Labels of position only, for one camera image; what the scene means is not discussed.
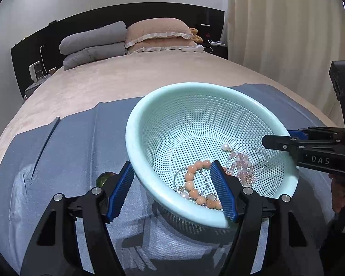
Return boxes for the pink bead necklace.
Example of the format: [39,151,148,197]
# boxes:
[221,144,258,186]

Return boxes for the peach heart bead bracelet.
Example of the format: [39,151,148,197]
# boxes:
[184,159,228,211]

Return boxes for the silver bangle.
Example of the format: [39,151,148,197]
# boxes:
[172,166,208,194]

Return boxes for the oval stone earring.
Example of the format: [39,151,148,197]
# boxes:
[206,193,218,202]

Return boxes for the right hand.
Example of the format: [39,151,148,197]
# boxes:
[328,174,345,213]

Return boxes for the iridescent gem brooch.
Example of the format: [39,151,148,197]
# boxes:
[96,172,116,187]

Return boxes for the blue grey cloth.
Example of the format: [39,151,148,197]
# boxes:
[0,83,345,276]

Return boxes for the cream curtain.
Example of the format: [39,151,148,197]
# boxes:
[226,0,345,126]

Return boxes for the mint green plastic basket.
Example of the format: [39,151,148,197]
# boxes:
[125,82,299,229]

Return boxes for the white power strip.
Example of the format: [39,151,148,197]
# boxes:
[208,40,226,47]

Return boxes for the white round device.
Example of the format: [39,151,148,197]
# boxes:
[181,44,213,54]

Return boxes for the brown teddy bear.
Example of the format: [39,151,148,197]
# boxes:
[190,27,204,44]

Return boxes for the lower pink ruffled pillow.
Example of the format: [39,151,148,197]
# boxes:
[128,37,197,53]

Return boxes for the left nightstand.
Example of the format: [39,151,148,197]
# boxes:
[23,76,51,100]

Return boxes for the beige bed cover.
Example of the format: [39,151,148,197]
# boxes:
[0,51,334,164]

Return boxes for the white small heater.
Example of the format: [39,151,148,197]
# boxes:
[29,61,45,83]

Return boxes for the black headboard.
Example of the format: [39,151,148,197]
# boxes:
[10,2,225,95]

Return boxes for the lower grey folded quilt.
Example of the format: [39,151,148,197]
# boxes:
[63,42,127,70]

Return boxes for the grey folded quilt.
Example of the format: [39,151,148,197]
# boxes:
[63,42,127,70]
[59,21,127,55]

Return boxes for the upper grey folded quilt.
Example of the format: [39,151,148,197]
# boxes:
[59,21,127,55]

